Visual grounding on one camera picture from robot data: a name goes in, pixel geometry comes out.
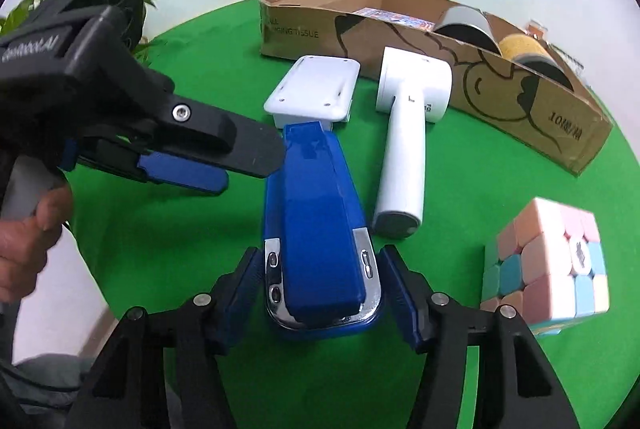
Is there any pastel puzzle cube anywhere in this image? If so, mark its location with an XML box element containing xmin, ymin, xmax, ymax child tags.
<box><xmin>480</xmin><ymin>196</ymin><xmax>611</xmax><ymax>335</ymax></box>

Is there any person's left hand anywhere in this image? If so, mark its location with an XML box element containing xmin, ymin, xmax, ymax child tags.
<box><xmin>0</xmin><ymin>186</ymin><xmax>73</xmax><ymax>305</ymax></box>

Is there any blue stapler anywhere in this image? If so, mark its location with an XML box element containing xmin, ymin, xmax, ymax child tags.
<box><xmin>261</xmin><ymin>121</ymin><xmax>385</xmax><ymax>341</ymax></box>

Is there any yellow tape roll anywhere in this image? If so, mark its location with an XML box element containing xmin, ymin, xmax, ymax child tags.
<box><xmin>497</xmin><ymin>33</ymin><xmax>576</xmax><ymax>92</ymax></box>

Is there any white rectangular plastic device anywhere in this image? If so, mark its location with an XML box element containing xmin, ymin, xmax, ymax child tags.
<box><xmin>263</xmin><ymin>55</ymin><xmax>361</xmax><ymax>130</ymax></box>

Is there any white striped object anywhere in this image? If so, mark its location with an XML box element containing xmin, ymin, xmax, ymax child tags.
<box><xmin>550</xmin><ymin>44</ymin><xmax>586</xmax><ymax>74</ymax></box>

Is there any person's grey clothing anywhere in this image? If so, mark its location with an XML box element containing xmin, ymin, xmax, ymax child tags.
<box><xmin>0</xmin><ymin>354</ymin><xmax>181</xmax><ymax>429</ymax></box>

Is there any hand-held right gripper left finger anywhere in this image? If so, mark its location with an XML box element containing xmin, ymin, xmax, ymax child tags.
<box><xmin>65</xmin><ymin>246</ymin><xmax>264</xmax><ymax>429</ymax></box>

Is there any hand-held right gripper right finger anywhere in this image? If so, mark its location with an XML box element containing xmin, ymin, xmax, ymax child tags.
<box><xmin>378</xmin><ymin>245</ymin><xmax>581</xmax><ymax>429</ymax></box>

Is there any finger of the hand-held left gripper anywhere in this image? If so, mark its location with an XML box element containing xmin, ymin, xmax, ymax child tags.
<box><xmin>125</xmin><ymin>91</ymin><xmax>287</xmax><ymax>180</ymax></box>
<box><xmin>60</xmin><ymin>138</ymin><xmax>231</xmax><ymax>196</ymax></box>

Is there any colourful printed flat box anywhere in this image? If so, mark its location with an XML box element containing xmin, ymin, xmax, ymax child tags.
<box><xmin>352</xmin><ymin>6</ymin><xmax>436</xmax><ymax>32</ymax></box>

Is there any brown cardboard box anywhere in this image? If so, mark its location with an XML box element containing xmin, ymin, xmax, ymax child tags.
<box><xmin>258</xmin><ymin>0</ymin><xmax>613</xmax><ymax>177</ymax></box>

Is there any white handheld lint remover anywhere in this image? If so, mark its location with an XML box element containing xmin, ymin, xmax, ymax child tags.
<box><xmin>372</xmin><ymin>46</ymin><xmax>453</xmax><ymax>240</ymax></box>

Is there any grey tape roll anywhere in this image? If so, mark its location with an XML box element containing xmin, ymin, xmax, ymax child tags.
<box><xmin>432</xmin><ymin>5</ymin><xmax>502</xmax><ymax>57</ymax></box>

